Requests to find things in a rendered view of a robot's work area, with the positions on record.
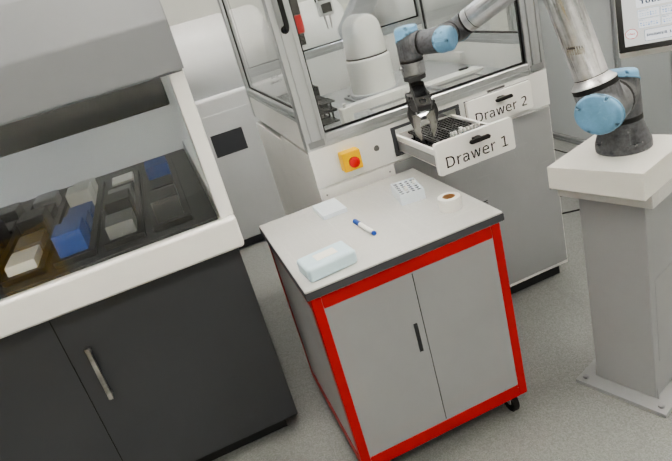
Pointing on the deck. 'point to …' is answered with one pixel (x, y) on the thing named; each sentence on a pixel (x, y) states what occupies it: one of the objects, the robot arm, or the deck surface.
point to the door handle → (279, 2)
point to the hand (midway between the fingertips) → (427, 135)
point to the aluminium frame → (307, 105)
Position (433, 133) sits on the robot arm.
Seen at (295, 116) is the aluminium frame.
